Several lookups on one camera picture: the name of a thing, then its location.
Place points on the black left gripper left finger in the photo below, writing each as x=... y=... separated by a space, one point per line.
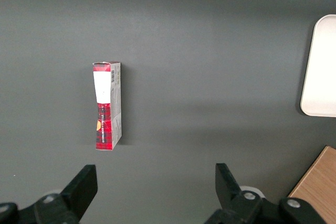
x=78 y=190

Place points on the wooden drawer cabinet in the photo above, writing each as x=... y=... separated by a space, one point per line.
x=317 y=190

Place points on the red and grey carton box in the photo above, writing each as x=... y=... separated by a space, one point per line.
x=105 y=119

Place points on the cream plastic tray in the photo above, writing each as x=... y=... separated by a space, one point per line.
x=321 y=69

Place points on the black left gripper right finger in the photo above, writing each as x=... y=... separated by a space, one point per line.
x=231 y=197

